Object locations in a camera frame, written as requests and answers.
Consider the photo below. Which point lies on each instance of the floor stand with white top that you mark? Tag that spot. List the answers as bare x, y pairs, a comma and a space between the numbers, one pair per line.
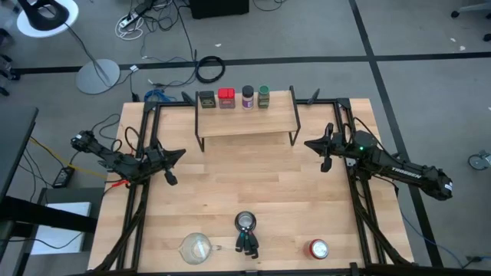
97, 76

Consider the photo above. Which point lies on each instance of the red-lidded spice jar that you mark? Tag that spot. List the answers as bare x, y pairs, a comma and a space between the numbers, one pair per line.
226, 94

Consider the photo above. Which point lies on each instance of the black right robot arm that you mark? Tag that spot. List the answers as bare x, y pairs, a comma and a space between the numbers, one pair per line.
406, 172

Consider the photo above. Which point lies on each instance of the glass measuring jug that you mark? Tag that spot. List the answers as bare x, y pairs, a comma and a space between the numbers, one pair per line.
193, 249

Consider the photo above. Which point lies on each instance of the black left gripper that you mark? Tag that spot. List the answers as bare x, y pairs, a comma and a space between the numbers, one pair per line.
157, 161

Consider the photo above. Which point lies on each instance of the office chair base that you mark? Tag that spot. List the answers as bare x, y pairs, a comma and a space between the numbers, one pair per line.
475, 7

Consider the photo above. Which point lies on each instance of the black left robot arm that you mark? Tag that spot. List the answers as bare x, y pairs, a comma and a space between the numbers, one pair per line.
111, 157

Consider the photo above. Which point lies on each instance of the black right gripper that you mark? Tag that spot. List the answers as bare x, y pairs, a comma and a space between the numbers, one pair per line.
337, 145

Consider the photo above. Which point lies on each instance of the black power adapter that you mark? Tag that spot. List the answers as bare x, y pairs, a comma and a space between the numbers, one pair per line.
63, 176

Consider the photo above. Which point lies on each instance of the grey caster wheel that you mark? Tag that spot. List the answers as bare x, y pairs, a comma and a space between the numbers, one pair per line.
477, 161

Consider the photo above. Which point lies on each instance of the black desk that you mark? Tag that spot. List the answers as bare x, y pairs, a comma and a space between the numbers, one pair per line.
15, 145

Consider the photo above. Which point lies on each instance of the green-lidded oregano jar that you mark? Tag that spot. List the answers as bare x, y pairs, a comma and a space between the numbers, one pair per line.
263, 99

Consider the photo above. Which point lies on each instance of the wooden shelf with black legs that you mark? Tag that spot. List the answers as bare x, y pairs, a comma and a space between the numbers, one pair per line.
245, 122

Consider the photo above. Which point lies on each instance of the white cabinet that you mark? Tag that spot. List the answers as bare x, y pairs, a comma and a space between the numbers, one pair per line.
57, 241

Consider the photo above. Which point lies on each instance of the white power strip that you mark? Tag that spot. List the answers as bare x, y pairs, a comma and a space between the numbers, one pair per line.
128, 20

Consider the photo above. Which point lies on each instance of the black box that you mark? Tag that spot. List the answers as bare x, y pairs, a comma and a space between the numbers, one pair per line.
218, 8

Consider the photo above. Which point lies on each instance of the green black pepper tin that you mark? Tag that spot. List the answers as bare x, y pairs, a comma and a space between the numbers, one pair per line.
207, 100

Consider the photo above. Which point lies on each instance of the red soda can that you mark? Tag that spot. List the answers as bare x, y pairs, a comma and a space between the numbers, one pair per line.
318, 249

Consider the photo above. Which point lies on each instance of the black aluminium table frame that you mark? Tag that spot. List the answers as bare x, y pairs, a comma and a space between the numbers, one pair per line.
155, 122

